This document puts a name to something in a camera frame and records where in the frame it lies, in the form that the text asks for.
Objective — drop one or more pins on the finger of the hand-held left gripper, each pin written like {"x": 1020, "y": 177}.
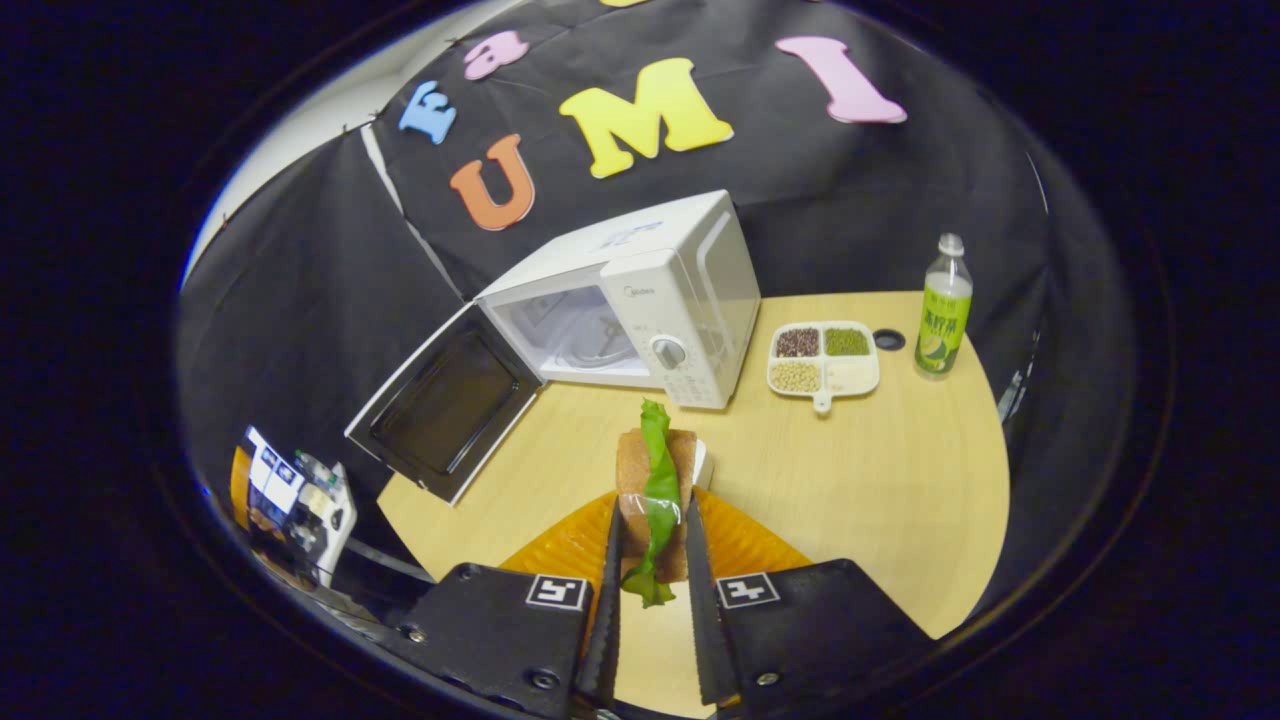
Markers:
{"x": 272, "y": 475}

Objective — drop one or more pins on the black desk grommet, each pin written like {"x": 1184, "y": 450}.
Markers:
{"x": 889, "y": 340}

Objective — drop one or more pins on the white divided dish of beans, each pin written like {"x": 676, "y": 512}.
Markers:
{"x": 855, "y": 375}

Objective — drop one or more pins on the white microwave oven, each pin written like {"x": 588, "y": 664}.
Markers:
{"x": 690, "y": 300}

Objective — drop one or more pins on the bread and lettuce sandwich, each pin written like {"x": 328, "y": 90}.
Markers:
{"x": 655, "y": 490}

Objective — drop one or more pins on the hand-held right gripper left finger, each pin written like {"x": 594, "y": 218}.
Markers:
{"x": 605, "y": 640}

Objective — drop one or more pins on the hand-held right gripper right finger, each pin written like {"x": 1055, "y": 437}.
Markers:
{"x": 705, "y": 640}

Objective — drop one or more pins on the small white plate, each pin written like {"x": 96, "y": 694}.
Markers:
{"x": 703, "y": 465}

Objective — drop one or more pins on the green label drink bottle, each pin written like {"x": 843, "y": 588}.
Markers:
{"x": 943, "y": 320}

